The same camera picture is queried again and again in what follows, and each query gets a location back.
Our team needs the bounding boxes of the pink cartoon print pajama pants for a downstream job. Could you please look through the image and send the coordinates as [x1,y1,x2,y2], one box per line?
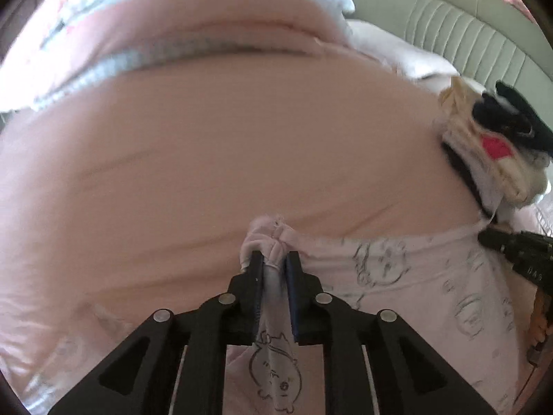
[224,213,531,415]

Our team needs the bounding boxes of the folded white striped garment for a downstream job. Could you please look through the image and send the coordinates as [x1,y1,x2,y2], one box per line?
[441,141,503,223]

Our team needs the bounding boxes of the folded cream garment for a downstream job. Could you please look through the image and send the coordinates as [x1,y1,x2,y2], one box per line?
[435,76,551,212]

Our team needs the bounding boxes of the pink bed sheet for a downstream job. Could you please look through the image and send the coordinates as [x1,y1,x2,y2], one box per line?
[1,52,479,414]

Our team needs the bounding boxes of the light pink pillow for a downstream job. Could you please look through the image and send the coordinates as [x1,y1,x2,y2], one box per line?
[345,19,461,81]

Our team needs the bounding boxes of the grey padded headboard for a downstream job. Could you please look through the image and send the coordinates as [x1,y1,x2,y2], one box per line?
[353,0,552,119]

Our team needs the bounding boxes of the folded pink checkered duvet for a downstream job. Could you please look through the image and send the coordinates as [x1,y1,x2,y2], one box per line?
[1,0,355,112]

